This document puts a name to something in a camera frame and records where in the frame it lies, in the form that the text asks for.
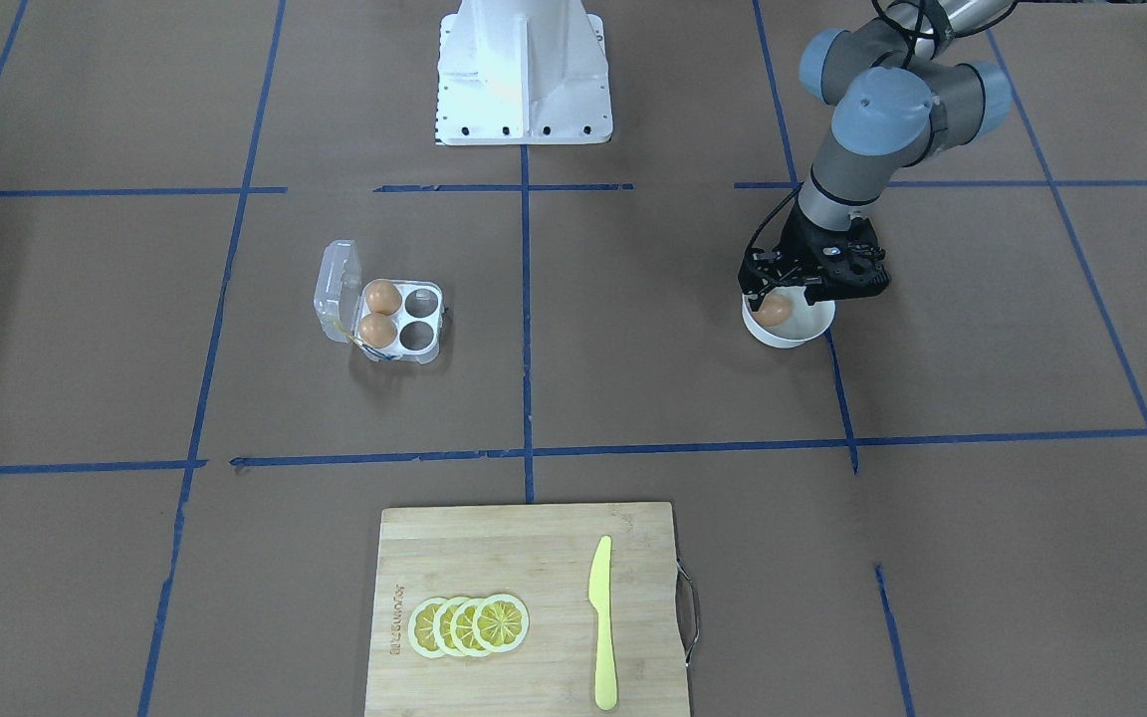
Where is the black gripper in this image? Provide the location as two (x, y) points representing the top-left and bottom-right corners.
(741, 210), (891, 315)

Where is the brown egg from bowl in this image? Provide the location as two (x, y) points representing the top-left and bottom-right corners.
(750, 293), (794, 330)

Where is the clear plastic egg box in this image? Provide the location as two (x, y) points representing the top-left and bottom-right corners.
(314, 240), (447, 364)

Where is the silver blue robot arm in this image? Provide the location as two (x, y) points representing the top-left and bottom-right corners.
(738, 1), (1016, 310)

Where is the brown egg in box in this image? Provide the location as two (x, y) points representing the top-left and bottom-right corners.
(362, 280), (401, 315)
(356, 312), (399, 351)

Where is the white ceramic bowl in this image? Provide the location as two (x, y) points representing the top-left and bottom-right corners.
(741, 287), (836, 350)

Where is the yellow plastic knife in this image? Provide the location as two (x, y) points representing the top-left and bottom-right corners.
(587, 535), (618, 712)

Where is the bamboo cutting board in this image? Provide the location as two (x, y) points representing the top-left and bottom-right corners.
(362, 501), (690, 716)

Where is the lemon slice one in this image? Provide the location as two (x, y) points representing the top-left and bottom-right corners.
(473, 594), (530, 654)

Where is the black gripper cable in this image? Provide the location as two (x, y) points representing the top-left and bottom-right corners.
(746, 184), (803, 262)

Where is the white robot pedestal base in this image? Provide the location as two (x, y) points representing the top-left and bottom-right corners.
(434, 1), (614, 146)

